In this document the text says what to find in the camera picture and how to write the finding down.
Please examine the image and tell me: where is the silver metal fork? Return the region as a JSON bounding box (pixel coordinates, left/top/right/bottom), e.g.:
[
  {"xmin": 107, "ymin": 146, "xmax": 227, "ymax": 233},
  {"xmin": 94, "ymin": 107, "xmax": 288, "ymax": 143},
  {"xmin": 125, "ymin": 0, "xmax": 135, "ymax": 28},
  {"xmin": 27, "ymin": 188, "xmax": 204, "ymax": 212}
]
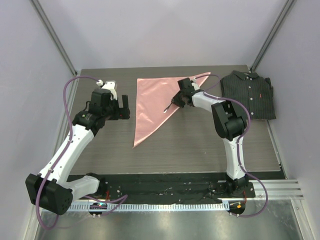
[{"xmin": 163, "ymin": 102, "xmax": 172, "ymax": 114}]

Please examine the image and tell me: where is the pink satin napkin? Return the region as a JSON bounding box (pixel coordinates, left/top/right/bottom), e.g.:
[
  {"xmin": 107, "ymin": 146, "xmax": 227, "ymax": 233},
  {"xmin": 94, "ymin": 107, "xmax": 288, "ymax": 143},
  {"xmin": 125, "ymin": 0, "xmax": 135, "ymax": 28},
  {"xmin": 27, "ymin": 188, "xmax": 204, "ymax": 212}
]
[{"xmin": 132, "ymin": 72, "xmax": 212, "ymax": 149}]

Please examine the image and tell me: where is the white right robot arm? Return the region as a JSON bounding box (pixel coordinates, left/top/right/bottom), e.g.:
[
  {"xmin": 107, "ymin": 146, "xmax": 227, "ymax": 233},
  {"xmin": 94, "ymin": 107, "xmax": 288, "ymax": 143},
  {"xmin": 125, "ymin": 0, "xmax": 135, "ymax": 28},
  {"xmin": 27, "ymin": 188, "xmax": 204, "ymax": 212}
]
[{"xmin": 171, "ymin": 78, "xmax": 249, "ymax": 198}]

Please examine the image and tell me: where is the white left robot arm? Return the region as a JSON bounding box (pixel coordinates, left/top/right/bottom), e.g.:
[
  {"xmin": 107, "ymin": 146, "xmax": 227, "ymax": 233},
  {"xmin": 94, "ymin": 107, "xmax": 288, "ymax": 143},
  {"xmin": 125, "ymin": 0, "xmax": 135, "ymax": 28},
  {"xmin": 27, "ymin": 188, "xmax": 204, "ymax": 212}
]
[{"xmin": 25, "ymin": 88, "xmax": 130, "ymax": 216}]

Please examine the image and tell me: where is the dark striped folded shirt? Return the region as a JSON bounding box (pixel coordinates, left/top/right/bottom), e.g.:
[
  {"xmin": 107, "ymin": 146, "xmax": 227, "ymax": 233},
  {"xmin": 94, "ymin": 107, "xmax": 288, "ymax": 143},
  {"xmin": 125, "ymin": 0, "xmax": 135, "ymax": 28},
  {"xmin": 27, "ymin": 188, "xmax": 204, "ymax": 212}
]
[{"xmin": 220, "ymin": 70, "xmax": 276, "ymax": 120}]

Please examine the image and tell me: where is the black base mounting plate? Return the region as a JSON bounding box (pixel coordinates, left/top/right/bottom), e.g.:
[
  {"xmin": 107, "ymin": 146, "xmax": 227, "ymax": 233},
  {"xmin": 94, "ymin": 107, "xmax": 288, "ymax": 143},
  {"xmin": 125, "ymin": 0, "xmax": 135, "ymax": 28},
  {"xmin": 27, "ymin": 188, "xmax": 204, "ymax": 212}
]
[{"xmin": 90, "ymin": 172, "xmax": 256, "ymax": 205}]

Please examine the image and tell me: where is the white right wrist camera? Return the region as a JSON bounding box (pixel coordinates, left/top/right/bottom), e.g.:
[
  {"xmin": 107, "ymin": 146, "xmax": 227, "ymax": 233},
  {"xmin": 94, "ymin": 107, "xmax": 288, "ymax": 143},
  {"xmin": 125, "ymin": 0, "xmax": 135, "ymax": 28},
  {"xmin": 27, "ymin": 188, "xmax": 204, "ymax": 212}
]
[{"xmin": 191, "ymin": 78, "xmax": 200, "ymax": 91}]

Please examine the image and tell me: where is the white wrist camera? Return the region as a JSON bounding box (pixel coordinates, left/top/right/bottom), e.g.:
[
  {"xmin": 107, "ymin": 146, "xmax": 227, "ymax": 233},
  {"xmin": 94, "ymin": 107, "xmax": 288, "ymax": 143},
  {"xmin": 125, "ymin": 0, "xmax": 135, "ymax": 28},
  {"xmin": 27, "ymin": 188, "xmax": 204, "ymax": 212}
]
[
  {"xmin": 96, "ymin": 79, "xmax": 118, "ymax": 100},
  {"xmin": 191, "ymin": 78, "xmax": 200, "ymax": 91}
]

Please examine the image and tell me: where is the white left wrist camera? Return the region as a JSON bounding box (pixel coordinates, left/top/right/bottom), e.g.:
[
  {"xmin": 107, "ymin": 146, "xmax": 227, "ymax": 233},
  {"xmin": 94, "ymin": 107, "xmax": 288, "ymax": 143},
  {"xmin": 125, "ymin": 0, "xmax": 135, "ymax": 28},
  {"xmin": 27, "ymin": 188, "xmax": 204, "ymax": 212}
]
[{"xmin": 96, "ymin": 79, "xmax": 118, "ymax": 100}]

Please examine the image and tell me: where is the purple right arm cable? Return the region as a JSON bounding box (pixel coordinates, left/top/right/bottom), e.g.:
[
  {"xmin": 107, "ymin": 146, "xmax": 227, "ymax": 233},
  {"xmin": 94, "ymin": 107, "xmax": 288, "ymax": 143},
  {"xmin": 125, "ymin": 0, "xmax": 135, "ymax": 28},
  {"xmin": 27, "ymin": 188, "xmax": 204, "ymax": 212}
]
[{"xmin": 193, "ymin": 74, "xmax": 270, "ymax": 218}]

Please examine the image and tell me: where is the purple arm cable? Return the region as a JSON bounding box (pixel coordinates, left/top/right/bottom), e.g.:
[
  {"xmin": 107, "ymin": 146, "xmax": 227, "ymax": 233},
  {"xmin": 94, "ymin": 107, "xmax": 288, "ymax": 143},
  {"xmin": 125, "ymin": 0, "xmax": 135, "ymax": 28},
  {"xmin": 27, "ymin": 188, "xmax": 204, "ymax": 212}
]
[
  {"xmin": 193, "ymin": 74, "xmax": 270, "ymax": 218},
  {"xmin": 35, "ymin": 76, "xmax": 129, "ymax": 230}
]

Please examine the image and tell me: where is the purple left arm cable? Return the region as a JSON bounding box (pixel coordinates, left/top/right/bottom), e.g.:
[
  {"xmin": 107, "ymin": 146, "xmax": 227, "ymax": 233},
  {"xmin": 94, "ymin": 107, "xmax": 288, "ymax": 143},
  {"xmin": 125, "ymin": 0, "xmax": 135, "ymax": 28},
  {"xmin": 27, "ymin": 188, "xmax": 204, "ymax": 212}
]
[{"xmin": 35, "ymin": 76, "xmax": 129, "ymax": 230}]

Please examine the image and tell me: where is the white slotted cable duct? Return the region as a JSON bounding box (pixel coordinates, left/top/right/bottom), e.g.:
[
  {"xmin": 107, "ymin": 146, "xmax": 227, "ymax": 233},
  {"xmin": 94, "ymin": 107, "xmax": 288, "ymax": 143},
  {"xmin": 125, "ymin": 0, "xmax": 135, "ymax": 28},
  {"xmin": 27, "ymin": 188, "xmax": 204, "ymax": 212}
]
[{"xmin": 68, "ymin": 201, "xmax": 230, "ymax": 212}]

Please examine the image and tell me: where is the left aluminium frame post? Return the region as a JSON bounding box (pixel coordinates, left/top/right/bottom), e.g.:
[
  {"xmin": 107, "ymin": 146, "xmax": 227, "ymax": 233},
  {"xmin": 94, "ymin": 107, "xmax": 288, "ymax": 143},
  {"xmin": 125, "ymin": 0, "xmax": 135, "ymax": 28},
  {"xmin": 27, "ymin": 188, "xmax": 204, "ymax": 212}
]
[{"xmin": 29, "ymin": 0, "xmax": 78, "ymax": 76}]

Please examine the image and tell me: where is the aluminium frame post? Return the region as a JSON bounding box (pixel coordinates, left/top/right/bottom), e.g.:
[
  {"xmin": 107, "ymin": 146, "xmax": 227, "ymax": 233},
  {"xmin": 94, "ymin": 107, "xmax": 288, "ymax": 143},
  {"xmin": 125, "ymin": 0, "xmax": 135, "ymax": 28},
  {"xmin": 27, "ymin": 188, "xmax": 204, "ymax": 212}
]
[
  {"xmin": 249, "ymin": 0, "xmax": 297, "ymax": 72},
  {"xmin": 29, "ymin": 0, "xmax": 78, "ymax": 76}
]

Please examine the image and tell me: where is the right aluminium frame post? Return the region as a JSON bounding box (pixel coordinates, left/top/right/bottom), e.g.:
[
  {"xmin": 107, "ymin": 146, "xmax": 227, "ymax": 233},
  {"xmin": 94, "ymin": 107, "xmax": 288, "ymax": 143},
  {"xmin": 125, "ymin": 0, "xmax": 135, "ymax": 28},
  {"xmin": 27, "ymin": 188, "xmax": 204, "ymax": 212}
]
[{"xmin": 249, "ymin": 0, "xmax": 297, "ymax": 72}]

